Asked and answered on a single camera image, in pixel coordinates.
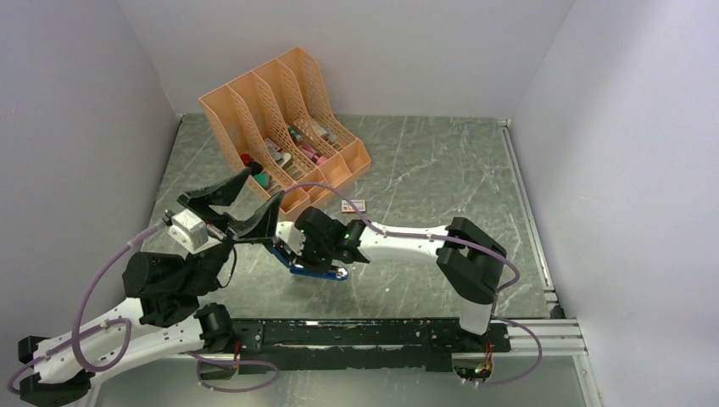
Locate orange plastic file organizer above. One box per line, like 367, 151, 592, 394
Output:
199, 47, 371, 220

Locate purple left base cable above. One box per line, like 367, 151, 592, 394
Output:
179, 348, 282, 393

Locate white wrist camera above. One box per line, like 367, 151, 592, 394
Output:
168, 209, 220, 254
276, 221, 305, 255

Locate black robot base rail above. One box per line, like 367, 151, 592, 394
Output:
199, 317, 511, 372

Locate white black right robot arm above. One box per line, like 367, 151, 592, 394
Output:
271, 207, 506, 351

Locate red round item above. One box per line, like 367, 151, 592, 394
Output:
240, 153, 254, 166

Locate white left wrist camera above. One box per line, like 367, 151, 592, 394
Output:
168, 209, 220, 254

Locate blue metal stapler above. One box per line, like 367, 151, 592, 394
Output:
265, 241, 348, 282

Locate pink marker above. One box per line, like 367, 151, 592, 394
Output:
298, 142, 327, 165

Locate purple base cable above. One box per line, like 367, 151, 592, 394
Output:
460, 315, 543, 390
179, 348, 282, 393

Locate grey white stapler remover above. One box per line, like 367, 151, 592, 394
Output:
264, 138, 292, 168

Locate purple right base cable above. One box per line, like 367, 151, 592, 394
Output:
460, 315, 543, 390

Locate black round item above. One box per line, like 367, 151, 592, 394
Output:
246, 161, 264, 176

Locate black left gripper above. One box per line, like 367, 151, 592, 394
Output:
181, 166, 286, 294

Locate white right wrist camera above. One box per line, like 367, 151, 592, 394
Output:
276, 221, 305, 255

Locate green capped marker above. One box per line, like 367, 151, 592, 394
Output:
287, 126, 302, 142

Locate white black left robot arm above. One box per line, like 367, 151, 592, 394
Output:
7, 168, 284, 406

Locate grey white item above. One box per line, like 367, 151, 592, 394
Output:
311, 121, 337, 143

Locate small staple box sleeve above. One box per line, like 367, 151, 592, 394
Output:
341, 199, 366, 214

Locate green round item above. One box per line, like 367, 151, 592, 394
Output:
254, 173, 271, 190

